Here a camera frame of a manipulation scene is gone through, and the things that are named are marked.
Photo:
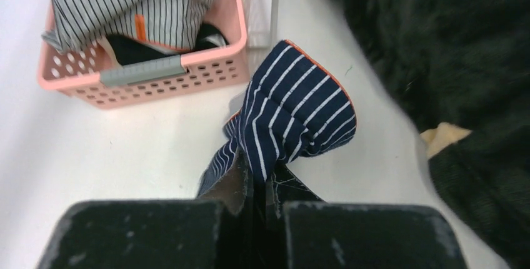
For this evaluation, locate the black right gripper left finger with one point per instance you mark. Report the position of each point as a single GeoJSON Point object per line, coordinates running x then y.
{"type": "Point", "coordinates": [213, 230]}

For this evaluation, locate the navy striped underwear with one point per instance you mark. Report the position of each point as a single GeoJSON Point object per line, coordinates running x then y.
{"type": "Point", "coordinates": [291, 108]}

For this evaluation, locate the black underwear beige waistband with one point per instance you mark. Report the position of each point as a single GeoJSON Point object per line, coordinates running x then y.
{"type": "Point", "coordinates": [125, 51]}

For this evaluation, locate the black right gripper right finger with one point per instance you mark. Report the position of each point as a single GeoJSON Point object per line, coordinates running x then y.
{"type": "Point", "coordinates": [303, 231]}

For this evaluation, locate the black floral blanket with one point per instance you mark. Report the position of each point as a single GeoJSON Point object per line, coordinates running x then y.
{"type": "Point", "coordinates": [460, 70]}

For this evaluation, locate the grey striped underwear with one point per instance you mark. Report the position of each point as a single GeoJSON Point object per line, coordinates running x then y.
{"type": "Point", "coordinates": [172, 24]}

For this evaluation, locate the pink plastic basket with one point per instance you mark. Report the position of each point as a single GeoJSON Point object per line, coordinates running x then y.
{"type": "Point", "coordinates": [91, 77]}

